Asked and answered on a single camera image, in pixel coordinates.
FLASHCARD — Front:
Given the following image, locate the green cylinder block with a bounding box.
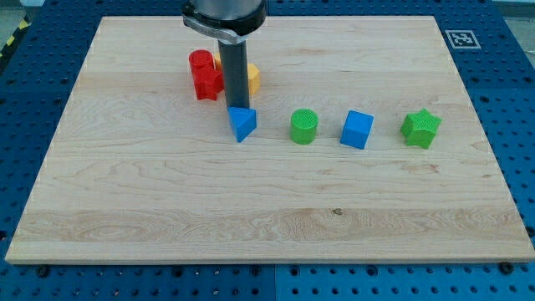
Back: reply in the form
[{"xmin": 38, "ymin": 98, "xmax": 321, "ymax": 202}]
[{"xmin": 290, "ymin": 109, "xmax": 318, "ymax": 145}]

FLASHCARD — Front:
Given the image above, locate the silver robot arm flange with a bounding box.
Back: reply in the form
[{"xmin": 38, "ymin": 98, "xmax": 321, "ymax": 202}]
[{"xmin": 181, "ymin": 0, "xmax": 267, "ymax": 44}]

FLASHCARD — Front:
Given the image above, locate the white fiducial marker tag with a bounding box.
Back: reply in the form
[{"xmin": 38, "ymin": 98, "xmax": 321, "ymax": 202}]
[{"xmin": 446, "ymin": 29, "xmax": 481, "ymax": 49}]

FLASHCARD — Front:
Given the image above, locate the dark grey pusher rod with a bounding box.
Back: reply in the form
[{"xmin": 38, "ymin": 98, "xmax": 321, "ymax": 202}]
[{"xmin": 218, "ymin": 41, "xmax": 250, "ymax": 108}]

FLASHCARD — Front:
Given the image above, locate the red star block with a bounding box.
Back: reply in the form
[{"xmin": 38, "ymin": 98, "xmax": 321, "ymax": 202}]
[{"xmin": 193, "ymin": 67, "xmax": 224, "ymax": 100}]

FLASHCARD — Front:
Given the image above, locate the black bolt left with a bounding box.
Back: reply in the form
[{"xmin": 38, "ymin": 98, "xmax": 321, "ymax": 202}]
[{"xmin": 35, "ymin": 266, "xmax": 50, "ymax": 278}]

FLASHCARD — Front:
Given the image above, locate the green star block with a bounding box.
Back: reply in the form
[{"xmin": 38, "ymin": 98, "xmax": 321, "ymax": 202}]
[{"xmin": 400, "ymin": 108, "xmax": 441, "ymax": 149}]

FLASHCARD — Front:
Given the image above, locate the black bolt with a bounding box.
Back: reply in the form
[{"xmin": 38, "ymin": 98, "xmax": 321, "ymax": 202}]
[
  {"xmin": 35, "ymin": 266, "xmax": 50, "ymax": 278},
  {"xmin": 498, "ymin": 262, "xmax": 515, "ymax": 275}
]

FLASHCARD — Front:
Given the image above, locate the red cylinder block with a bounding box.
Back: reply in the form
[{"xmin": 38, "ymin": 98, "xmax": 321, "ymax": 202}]
[{"xmin": 188, "ymin": 49, "xmax": 215, "ymax": 78}]

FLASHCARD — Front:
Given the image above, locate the blue triangle block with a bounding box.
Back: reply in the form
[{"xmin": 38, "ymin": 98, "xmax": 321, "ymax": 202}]
[{"xmin": 227, "ymin": 107, "xmax": 257, "ymax": 143}]

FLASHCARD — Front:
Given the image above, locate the blue cube block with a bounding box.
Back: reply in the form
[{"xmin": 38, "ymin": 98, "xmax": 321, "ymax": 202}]
[{"xmin": 339, "ymin": 110, "xmax": 374, "ymax": 149}]

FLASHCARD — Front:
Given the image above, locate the black bolt right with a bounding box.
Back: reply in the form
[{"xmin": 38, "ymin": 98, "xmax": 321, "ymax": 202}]
[{"xmin": 498, "ymin": 262, "xmax": 515, "ymax": 275}]

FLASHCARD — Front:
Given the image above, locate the wooden board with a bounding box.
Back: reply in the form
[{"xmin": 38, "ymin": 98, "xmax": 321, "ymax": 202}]
[{"xmin": 6, "ymin": 16, "xmax": 534, "ymax": 265}]

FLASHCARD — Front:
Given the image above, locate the yellow block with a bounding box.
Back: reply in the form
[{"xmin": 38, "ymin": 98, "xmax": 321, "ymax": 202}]
[{"xmin": 213, "ymin": 53, "xmax": 261, "ymax": 95}]

